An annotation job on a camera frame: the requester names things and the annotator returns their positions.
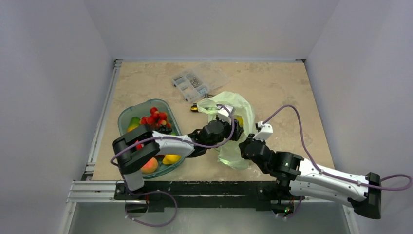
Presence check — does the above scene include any yellow green fake starfruit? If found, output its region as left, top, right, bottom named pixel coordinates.
left=236, top=116, right=244, bottom=127

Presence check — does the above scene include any green plastic bag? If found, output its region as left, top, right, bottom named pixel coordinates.
left=197, top=91, right=255, bottom=170

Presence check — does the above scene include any dark fake grape bunch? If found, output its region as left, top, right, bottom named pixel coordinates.
left=155, top=125, right=173, bottom=135

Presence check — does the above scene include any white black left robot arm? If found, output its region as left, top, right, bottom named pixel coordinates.
left=112, top=118, right=244, bottom=199

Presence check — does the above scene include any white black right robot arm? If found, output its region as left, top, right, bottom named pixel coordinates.
left=239, top=136, right=381, bottom=219

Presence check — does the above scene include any yellow fake lemon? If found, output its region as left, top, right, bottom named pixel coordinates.
left=162, top=154, right=181, bottom=165

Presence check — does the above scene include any red fake lychee bunch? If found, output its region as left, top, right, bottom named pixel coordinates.
left=139, top=107, right=172, bottom=129

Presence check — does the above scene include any orange fake peach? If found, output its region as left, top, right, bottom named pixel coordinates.
left=141, top=157, right=158, bottom=175

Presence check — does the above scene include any green orange fake mango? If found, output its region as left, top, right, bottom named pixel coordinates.
left=127, top=117, right=141, bottom=132

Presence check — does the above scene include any yellow black screwdriver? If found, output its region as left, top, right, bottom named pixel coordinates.
left=190, top=103, right=198, bottom=112

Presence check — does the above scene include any clear plastic screw box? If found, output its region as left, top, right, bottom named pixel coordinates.
left=171, top=62, right=229, bottom=102

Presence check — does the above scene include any teal plastic tray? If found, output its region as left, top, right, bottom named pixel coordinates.
left=117, top=99, right=184, bottom=179

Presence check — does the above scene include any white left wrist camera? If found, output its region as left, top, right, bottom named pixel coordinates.
left=216, top=103, right=235, bottom=125

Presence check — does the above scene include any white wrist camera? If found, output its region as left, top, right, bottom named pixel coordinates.
left=216, top=103, right=235, bottom=125
left=253, top=121, right=273, bottom=141

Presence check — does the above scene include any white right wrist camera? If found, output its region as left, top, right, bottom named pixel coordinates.
left=253, top=121, right=273, bottom=141

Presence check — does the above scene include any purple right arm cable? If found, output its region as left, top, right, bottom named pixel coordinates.
left=261, top=104, right=413, bottom=219

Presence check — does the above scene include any black aluminium base frame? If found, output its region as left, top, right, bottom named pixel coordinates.
left=60, top=61, right=357, bottom=234

